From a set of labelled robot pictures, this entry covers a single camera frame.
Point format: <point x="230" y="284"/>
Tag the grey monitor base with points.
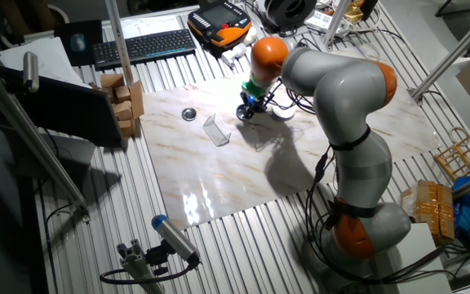
<point x="72" y="157"/>

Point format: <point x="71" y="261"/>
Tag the small brown cardboard box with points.
<point x="127" y="127"/>
<point x="112" y="80"/>
<point x="122" y="110"/>
<point x="122" y="94"/>

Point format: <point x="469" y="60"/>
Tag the white pedestal box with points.
<point x="418" y="261"/>

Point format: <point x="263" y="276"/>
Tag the printed paper sheet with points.
<point x="149" y="25"/>

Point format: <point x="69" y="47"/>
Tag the black camera clamp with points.
<point x="157" y="257"/>

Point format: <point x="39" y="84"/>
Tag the wooden dish rack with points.
<point x="461" y="159"/>

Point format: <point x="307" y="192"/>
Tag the white round plate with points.
<point x="282" y="113"/>

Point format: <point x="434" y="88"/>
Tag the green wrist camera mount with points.
<point x="253" y="89"/>

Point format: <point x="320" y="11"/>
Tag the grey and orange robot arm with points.
<point x="349" y="90"/>

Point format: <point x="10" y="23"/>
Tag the black mouse pad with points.
<point x="92" y="32"/>

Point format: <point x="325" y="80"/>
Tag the orange and black teach pendant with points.
<point x="218" y="18"/>

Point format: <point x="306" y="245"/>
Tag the white power strip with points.
<point x="320" y="20"/>

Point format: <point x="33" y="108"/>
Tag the clear plastic box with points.
<point x="216" y="130"/>

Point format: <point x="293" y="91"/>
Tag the slanted aluminium frame bar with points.
<point x="455" y="51"/>

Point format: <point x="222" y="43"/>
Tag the yellow wrapped package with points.
<point x="431" y="210"/>

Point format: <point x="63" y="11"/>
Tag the slim aluminium post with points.
<point x="336" y="20"/>

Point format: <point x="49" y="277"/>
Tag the tall aluminium profile post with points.
<point x="118" y="41"/>

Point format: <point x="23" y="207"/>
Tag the grey computer mouse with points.
<point x="78" y="42"/>

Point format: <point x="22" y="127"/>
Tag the silver depth camera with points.
<point x="31" y="71"/>

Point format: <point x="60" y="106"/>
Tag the white paper stack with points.
<point x="49" y="57"/>

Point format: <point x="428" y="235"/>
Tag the gold foil packet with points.
<point x="353" y="12"/>

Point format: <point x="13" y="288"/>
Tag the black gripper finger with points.
<point x="256" y="112"/>
<point x="247" y="111"/>

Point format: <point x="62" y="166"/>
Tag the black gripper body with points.
<point x="255" y="103"/>

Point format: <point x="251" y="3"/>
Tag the black computer keyboard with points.
<point x="145" y="47"/>

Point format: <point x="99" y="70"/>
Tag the silver camera with blue cap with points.
<point x="176" y="239"/>

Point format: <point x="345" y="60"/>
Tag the long aluminium camera bar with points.
<point x="27" y="130"/>

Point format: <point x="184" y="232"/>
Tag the marble pattern mat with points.
<point x="202" y="183"/>

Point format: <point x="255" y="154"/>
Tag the black flat monitor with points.
<point x="67" y="108"/>

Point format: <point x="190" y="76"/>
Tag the aluminium profile stub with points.
<point x="137" y="267"/>

